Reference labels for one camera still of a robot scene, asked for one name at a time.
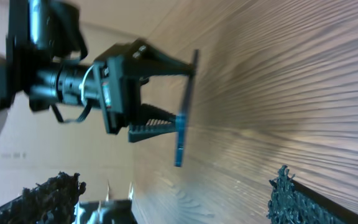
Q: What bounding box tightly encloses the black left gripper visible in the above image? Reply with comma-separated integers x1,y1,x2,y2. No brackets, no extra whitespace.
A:
93,39,195,143

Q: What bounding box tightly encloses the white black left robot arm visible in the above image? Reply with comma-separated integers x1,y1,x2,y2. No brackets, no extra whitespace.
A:
0,0,199,167

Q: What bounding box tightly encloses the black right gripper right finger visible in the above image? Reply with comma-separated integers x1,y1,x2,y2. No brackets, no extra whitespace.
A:
267,165,358,224

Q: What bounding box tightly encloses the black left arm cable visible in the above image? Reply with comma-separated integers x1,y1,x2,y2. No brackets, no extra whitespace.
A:
50,18,93,124

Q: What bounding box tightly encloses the blue Galaxy smartphone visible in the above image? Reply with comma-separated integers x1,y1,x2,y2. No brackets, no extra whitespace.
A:
174,49,200,167

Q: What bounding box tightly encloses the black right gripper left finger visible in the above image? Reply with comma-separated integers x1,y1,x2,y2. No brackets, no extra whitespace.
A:
0,172,86,223

